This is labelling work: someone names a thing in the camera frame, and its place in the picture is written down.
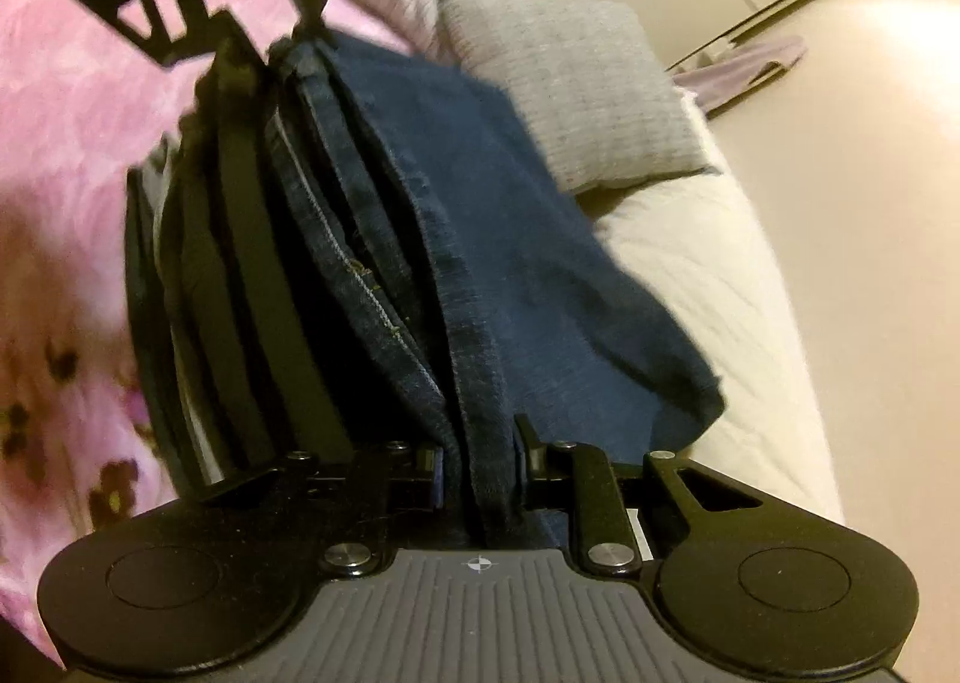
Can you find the purple cloth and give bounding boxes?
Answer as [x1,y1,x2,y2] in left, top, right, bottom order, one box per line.
[670,34,809,116]

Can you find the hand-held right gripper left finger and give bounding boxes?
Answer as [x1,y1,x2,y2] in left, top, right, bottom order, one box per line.
[199,439,446,577]

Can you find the white bed sheet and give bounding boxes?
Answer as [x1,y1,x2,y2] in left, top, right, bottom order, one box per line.
[576,154,847,528]

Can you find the dark blue jeans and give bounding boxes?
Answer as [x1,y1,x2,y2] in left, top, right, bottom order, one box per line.
[265,31,727,550]

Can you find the pink floral blanket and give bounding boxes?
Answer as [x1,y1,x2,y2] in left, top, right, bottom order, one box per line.
[0,0,365,650]

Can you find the black folded garment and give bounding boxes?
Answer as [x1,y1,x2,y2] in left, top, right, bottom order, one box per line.
[122,49,357,508]

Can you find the grey garment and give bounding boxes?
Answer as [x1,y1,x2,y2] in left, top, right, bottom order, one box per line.
[150,143,222,493]

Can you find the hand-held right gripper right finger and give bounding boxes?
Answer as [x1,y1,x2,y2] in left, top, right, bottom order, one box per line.
[514,414,760,577]

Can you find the grey knit cloth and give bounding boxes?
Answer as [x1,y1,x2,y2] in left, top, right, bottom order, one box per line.
[439,0,710,195]

